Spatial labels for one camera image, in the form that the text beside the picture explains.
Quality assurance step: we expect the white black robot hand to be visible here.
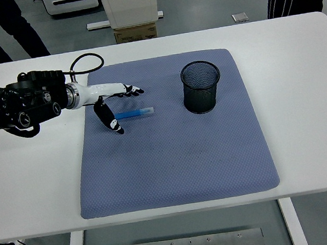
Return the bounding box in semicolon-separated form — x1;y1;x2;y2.
72;74;150;141

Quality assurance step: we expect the blue marker with clear cap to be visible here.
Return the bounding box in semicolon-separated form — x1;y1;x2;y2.
114;106;156;122

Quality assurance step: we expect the black mesh pen holder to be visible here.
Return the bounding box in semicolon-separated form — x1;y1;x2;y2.
178;58;225;117

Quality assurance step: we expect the white table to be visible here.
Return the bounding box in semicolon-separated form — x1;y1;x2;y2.
0;10;327;245

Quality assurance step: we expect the brown cardboard box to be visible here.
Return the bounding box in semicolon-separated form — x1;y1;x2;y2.
113;21;159;44

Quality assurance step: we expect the blue-grey textured mat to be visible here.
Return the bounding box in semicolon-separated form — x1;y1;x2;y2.
62;42;282;221

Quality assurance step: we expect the white panel on stand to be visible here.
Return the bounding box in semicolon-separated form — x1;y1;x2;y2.
83;0;165;33

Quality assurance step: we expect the white black appliance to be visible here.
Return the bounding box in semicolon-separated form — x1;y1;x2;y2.
39;0;101;18

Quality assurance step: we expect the small grey floor plate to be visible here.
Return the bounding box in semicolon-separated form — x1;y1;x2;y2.
230;12;249;24

